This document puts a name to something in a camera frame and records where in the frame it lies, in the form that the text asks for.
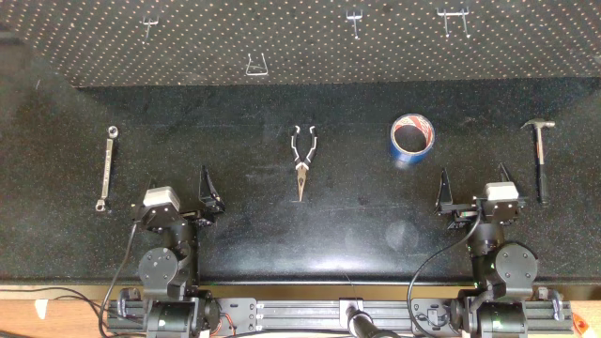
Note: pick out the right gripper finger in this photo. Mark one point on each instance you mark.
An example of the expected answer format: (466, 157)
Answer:
(505, 176)
(444, 190)

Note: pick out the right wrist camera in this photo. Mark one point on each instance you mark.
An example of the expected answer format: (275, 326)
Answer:
(501, 190)

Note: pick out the metal hook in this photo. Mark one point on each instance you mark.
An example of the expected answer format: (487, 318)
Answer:
(355, 21)
(257, 72)
(148, 23)
(447, 19)

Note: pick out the hammer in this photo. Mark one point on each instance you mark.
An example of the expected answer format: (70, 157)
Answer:
(540, 145)

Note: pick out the black and white pliers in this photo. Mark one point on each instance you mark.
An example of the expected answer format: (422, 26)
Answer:
(303, 164)

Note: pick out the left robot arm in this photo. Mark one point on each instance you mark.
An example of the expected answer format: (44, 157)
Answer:
(159, 270)

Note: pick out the mounting rail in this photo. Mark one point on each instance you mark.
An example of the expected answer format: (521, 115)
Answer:
(300, 315)

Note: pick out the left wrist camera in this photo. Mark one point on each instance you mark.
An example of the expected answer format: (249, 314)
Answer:
(161, 197)

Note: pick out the black pegboard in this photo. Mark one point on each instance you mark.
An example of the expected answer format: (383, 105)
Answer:
(422, 51)

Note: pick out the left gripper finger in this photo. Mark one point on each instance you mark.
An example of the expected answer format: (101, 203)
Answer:
(208, 188)

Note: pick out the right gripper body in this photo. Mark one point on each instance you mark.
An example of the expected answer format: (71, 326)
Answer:
(462, 213)

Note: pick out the wrench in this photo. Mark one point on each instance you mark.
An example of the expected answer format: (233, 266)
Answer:
(107, 164)

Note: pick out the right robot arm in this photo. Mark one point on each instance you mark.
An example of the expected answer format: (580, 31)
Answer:
(516, 267)

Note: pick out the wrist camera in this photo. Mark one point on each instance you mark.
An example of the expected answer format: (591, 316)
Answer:
(501, 190)
(161, 197)

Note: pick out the roll of blue tape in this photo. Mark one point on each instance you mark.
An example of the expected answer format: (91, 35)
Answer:
(404, 152)

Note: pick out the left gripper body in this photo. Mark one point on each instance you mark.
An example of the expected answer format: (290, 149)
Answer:
(206, 213)

